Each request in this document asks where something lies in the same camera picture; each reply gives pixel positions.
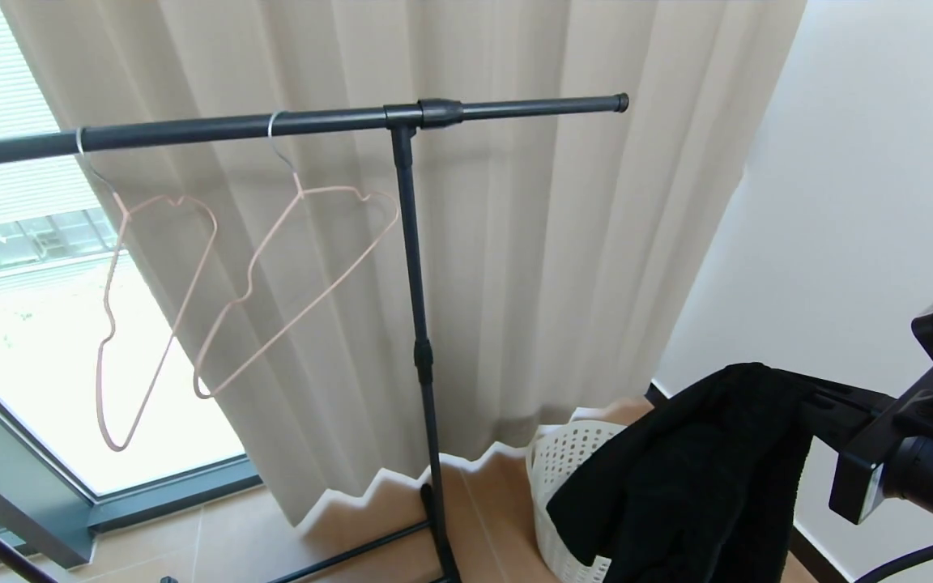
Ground beige curtain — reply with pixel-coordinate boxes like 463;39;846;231
0;0;807;527

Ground white laundry basket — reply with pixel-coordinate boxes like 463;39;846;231
526;421;662;583

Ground pink clothes hanger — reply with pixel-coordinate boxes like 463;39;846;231
76;126;219;453
194;111;400;400

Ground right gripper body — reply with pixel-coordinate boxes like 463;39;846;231
829;391;933;555

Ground black clothes rack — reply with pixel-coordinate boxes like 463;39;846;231
0;93;629;583

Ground black shorts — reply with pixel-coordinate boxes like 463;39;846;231
546;362;816;583

